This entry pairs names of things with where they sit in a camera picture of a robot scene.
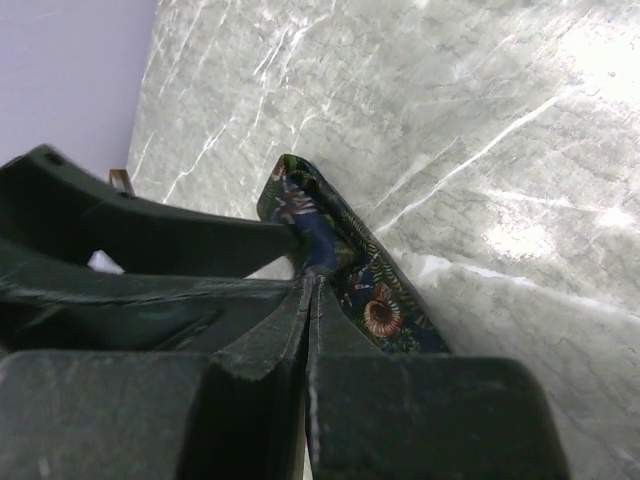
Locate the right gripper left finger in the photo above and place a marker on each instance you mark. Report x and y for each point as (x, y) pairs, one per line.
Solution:
(233, 414)

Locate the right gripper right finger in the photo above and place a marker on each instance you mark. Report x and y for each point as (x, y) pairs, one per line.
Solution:
(372, 415)

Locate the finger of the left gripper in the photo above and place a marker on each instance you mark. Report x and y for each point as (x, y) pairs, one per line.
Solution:
(53, 207)
(50, 304)

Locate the dark patterned necktie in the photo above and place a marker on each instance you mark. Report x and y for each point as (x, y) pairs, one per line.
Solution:
(369, 287)

